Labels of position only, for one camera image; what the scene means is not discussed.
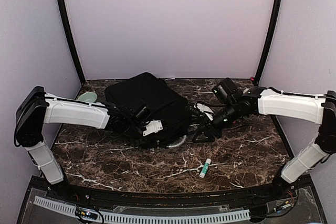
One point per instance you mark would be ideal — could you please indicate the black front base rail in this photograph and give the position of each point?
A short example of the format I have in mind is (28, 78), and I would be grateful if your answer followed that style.
(95, 194)

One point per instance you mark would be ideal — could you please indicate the pale green ceramic bowl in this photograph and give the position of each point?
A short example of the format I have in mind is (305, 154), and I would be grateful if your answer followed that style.
(88, 97)

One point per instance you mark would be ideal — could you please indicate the left black frame post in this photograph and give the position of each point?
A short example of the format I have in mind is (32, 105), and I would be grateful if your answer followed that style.
(70, 40)

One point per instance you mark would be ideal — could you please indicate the white slotted cable duct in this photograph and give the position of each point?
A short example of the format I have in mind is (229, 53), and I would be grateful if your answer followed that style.
(137, 215)

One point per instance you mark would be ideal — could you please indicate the black student backpack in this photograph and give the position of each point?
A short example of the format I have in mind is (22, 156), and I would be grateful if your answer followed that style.
(154, 100)

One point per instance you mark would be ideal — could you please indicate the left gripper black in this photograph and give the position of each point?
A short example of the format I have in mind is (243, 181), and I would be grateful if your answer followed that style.
(145, 140)

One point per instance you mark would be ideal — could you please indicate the right black frame post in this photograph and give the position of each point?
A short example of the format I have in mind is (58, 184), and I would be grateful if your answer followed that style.
(268, 40)

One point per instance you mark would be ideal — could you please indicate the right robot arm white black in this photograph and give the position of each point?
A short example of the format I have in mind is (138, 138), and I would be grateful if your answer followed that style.
(237, 103)

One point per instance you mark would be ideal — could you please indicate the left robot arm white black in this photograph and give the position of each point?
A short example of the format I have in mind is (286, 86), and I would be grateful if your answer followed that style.
(41, 108)

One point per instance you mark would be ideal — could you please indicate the green white glue stick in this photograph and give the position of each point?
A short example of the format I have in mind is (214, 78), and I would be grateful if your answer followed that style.
(205, 168)

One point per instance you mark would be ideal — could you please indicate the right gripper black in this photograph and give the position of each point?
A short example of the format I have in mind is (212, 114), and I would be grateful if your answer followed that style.
(204, 129)

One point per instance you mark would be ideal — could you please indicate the black frame post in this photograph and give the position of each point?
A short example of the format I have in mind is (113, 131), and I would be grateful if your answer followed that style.
(268, 40)
(70, 40)

